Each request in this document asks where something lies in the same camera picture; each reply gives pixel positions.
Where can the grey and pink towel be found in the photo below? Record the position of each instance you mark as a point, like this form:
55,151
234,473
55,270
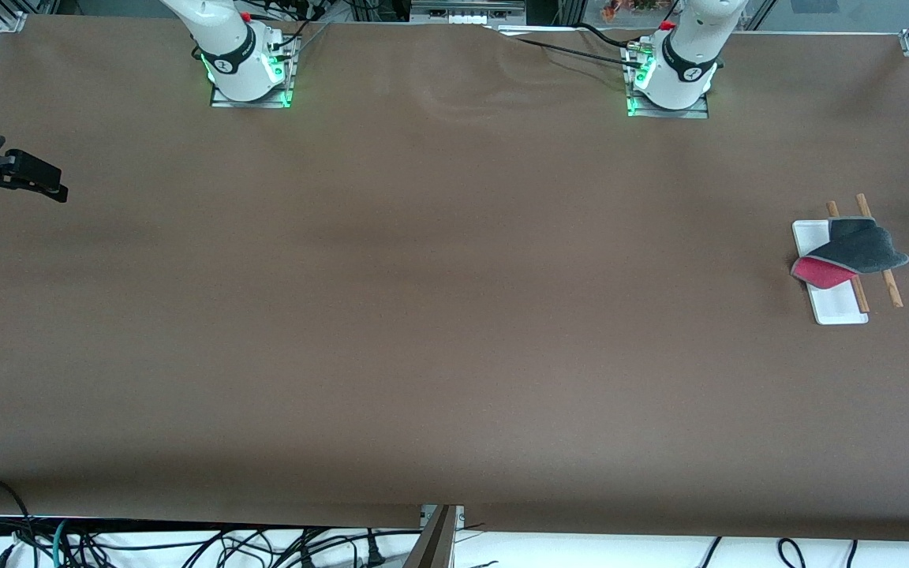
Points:
857,248

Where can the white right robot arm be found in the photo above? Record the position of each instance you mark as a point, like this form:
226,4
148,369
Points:
226,47

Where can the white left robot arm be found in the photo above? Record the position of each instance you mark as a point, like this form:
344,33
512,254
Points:
695,55

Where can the white rack base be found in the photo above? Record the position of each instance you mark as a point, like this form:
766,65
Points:
837,304

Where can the white power strip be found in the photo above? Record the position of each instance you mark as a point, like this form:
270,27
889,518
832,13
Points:
466,12

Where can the orange plastic items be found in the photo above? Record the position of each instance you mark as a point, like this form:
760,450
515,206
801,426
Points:
628,8

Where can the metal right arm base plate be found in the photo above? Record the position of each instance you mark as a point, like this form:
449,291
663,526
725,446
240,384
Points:
253,101

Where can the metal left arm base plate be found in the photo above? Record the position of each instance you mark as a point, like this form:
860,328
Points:
699,113

